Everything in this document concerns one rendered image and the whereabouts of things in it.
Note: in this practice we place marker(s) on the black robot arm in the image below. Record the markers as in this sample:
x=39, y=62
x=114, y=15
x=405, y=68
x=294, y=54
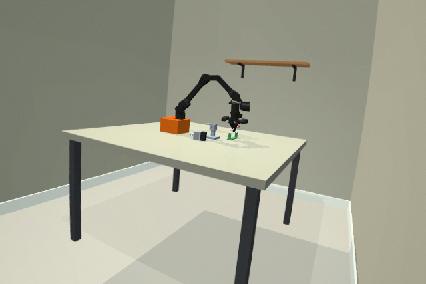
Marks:
x=204, y=79

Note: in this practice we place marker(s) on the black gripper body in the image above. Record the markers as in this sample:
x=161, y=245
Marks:
x=235, y=117

